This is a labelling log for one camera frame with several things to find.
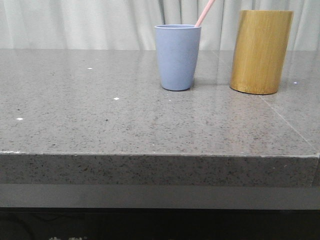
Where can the blue plastic cup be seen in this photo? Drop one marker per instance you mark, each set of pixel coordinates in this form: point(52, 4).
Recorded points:
point(177, 49)

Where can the pink chopstick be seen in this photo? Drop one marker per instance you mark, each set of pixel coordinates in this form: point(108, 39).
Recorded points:
point(204, 13)

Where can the bamboo cylindrical holder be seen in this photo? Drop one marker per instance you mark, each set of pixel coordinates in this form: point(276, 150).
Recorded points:
point(260, 51)

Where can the white curtain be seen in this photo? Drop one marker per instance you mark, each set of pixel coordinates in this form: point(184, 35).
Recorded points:
point(130, 24)

